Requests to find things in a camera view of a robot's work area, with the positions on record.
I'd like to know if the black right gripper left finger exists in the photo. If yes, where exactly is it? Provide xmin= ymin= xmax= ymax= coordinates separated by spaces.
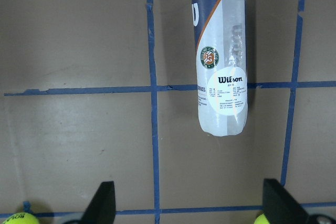
xmin=82 ymin=181 xmax=116 ymax=223

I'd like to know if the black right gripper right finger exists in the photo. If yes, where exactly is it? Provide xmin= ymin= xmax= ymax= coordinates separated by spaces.
xmin=262 ymin=178 xmax=309 ymax=223

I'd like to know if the clear Wilson tennis ball can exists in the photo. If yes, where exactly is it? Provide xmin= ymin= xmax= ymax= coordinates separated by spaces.
xmin=191 ymin=0 xmax=248 ymax=137

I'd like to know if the yellow tennis ball plain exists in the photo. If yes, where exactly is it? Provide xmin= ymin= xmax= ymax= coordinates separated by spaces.
xmin=254 ymin=214 xmax=269 ymax=224

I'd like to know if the yellow tennis ball with print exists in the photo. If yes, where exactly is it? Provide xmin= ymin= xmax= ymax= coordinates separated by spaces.
xmin=2 ymin=212 xmax=40 ymax=224

